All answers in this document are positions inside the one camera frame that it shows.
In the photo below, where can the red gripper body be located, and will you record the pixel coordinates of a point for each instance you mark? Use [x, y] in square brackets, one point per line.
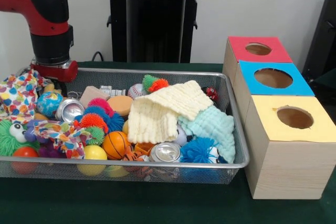
[63, 73]

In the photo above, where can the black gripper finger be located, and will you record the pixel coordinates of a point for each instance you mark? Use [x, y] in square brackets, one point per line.
[62, 86]

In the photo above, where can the colourful spotted cloth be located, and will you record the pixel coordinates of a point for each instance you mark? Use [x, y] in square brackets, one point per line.
[18, 95]

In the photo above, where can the cream waffle cloth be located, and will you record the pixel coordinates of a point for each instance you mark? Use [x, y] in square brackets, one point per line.
[152, 119]

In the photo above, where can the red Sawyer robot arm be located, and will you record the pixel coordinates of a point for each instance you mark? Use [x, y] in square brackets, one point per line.
[47, 11]

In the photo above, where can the wooden box with three holes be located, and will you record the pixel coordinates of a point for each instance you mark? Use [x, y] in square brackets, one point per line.
[288, 171]

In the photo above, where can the blue green globe ball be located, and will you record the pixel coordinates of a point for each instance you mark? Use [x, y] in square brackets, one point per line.
[50, 104]

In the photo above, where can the dented silver can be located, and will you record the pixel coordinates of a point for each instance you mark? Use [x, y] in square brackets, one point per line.
[69, 111]

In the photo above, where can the orange round sponge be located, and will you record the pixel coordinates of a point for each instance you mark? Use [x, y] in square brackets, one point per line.
[119, 102]

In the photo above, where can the blue orange spiky ball toy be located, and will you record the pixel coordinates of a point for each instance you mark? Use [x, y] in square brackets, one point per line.
[113, 123]

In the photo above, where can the green fuzzy toy with eyes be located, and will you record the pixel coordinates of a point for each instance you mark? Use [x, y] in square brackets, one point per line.
[6, 140]

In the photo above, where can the orange toy basketball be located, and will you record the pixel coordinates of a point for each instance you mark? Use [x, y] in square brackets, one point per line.
[115, 145]

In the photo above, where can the silver drink can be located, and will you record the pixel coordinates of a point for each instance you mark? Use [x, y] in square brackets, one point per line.
[165, 151]

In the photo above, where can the dark green table cloth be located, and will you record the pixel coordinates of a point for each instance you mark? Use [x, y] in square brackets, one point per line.
[328, 77]
[131, 203]

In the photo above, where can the blue fuzzy toy with eyes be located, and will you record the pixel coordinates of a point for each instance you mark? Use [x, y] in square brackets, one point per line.
[194, 150]

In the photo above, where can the mint waffle cloth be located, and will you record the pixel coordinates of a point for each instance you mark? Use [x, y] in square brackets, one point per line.
[215, 129]

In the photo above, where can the black upright panel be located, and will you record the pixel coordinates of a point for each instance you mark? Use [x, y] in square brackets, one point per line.
[323, 37]

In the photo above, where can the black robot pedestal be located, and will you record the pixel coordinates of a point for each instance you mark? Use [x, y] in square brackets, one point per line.
[157, 30]

